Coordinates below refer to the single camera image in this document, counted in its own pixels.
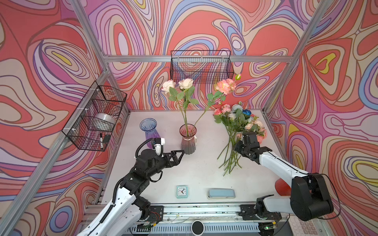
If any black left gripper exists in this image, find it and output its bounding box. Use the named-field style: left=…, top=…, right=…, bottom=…
left=144, top=150, right=184, bottom=181

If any pink grey glass vase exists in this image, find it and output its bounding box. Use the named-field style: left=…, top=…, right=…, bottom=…
left=179, top=124, right=197, bottom=155

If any pink carnation stem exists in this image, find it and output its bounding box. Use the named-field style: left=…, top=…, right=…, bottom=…
left=195, top=74, right=241, bottom=125

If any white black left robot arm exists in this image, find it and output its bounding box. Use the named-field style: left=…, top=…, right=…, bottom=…
left=79, top=138, right=185, bottom=236

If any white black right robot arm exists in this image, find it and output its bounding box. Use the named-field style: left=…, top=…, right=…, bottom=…
left=234, top=131, right=334, bottom=221

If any purple glass vase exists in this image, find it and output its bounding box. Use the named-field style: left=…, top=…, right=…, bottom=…
left=139, top=118, right=160, bottom=140

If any artificial flower bunch on table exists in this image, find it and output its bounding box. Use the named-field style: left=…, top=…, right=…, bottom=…
left=214, top=104, right=267, bottom=175

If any small teal alarm clock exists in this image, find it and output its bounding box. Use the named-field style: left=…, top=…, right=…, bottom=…
left=176, top=185, right=189, bottom=199

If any red plastic cup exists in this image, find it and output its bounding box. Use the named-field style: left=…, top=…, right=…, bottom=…
left=275, top=179, right=291, bottom=196

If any black marker in basket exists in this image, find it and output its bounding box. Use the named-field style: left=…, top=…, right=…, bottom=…
left=99, top=133, right=104, bottom=150

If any white calculator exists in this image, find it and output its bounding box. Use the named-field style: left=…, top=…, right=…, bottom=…
left=288, top=216, right=319, bottom=236

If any black wire basket left wall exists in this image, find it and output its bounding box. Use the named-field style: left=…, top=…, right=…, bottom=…
left=62, top=82, right=127, bottom=151

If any black wire basket wall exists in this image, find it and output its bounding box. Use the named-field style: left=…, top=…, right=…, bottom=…
left=170, top=49, right=234, bottom=84
left=62, top=82, right=127, bottom=151

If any black wire basket back wall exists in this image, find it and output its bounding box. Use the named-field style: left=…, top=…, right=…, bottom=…
left=170, top=49, right=234, bottom=84

